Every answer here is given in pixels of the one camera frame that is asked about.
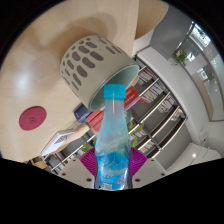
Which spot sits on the clear bottle with blue cap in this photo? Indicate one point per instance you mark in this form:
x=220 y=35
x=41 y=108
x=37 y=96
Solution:
x=112 y=150

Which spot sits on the light wooden chair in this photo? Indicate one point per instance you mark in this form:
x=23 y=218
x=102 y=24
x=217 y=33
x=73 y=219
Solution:
x=151 y=16

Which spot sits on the small green ledge plant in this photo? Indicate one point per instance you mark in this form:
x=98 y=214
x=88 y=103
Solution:
x=180 y=57

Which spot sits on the grey patterned ceramic mug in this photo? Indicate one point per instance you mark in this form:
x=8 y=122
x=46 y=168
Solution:
x=90 y=63

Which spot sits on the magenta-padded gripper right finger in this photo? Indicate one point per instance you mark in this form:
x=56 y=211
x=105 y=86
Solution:
x=150 y=171

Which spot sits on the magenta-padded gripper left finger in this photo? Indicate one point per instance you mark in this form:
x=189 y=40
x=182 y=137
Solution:
x=75 y=171

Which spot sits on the grey shelf unit with books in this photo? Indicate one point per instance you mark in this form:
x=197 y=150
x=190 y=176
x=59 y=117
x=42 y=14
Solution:
x=156 y=100

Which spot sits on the round ceiling lights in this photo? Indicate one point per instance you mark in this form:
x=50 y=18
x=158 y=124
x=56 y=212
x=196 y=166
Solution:
x=194 y=155

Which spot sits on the pink book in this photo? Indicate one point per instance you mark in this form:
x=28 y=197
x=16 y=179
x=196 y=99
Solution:
x=133 y=104

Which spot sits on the flat round red coaster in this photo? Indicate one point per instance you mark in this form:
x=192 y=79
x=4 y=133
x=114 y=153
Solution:
x=32 y=118

